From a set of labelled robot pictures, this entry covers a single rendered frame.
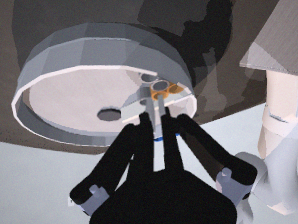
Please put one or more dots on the bronze bushing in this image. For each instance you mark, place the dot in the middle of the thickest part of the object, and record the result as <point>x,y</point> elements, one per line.
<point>174,89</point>
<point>155,97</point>

